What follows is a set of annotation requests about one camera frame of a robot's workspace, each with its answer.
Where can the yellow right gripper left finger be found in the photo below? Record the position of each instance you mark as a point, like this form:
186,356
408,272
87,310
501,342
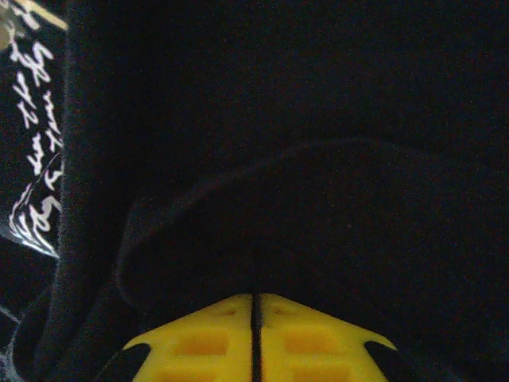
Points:
207,350

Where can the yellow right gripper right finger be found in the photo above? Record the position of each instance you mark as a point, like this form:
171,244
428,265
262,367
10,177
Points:
310,350

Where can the black printed t-shirt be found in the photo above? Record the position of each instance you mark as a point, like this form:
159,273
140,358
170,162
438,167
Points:
298,139

